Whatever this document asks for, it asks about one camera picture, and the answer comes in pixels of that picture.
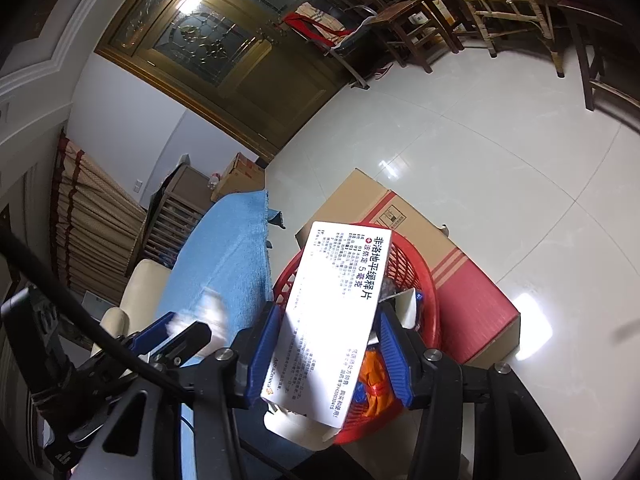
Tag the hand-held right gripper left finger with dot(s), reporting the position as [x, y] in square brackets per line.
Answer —
[262, 350]

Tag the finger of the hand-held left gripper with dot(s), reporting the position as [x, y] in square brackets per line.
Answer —
[185, 345]
[152, 335]

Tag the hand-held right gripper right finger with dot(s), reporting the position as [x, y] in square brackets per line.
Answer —
[395, 360]

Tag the orange plastic wrapper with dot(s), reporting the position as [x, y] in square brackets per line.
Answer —
[372, 380]

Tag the red plastic basket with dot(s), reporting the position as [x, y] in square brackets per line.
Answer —
[425, 300]

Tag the white medicine box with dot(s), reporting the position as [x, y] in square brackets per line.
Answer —
[330, 310]

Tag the cream leather sofa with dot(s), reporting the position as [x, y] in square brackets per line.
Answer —
[145, 280]

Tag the large red brown cardboard box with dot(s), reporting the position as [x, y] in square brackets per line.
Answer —
[475, 300]

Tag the blue tablecloth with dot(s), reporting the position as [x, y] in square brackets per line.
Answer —
[225, 240]

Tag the beige striped curtain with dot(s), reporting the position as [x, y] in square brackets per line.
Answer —
[95, 220]

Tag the wooden crib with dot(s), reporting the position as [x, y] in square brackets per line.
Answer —
[185, 190]

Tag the clear plastic bottle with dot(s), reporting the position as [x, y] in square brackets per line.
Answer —
[214, 180]

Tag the small brown cardboard box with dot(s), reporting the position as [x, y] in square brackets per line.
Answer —
[240, 172]

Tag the wooden glass panel door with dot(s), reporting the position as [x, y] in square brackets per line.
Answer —
[270, 95]

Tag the red slipper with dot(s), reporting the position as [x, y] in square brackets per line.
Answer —
[384, 72]

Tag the red striped cloth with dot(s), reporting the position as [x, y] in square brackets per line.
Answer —
[315, 22]

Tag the brown wooden stool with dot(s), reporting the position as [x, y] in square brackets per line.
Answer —
[410, 7]

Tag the dark wooden chair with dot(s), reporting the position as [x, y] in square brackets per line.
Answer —
[600, 25]

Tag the white wall switch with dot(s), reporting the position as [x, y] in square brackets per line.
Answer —
[138, 185]

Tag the metal frame chair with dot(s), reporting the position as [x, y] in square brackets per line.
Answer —
[345, 60]

